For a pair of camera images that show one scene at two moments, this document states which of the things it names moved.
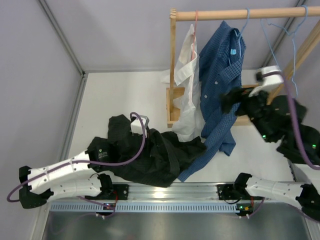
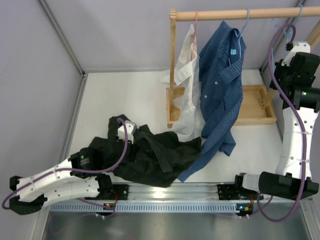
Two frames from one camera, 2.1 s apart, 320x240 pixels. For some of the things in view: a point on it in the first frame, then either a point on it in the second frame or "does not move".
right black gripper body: (254, 106) → (282, 76)
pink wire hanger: (196, 15) does not move
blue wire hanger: (293, 35) → (273, 50)
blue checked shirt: (221, 58) does not move
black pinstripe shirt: (166, 155) does not move
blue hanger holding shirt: (239, 35) does not move
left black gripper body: (146, 148) → (133, 146)
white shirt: (189, 106) does not move
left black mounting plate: (121, 190) does not move
